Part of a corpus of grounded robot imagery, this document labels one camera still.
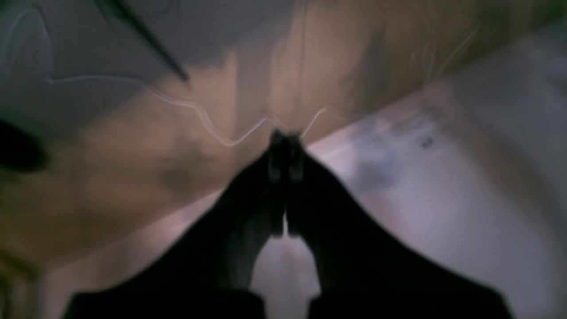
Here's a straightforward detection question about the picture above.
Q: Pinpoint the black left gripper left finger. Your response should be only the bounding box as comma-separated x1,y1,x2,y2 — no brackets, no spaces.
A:
63,131,286,319

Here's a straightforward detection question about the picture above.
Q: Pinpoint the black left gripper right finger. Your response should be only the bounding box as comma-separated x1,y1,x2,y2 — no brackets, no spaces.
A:
286,136,512,319

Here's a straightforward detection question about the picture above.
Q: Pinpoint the black tripod stand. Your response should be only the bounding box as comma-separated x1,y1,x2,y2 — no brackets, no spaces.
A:
94,0,190,82

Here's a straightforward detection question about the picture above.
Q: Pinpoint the white cable on carpet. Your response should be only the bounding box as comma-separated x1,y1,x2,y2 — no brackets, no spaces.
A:
0,7,350,148

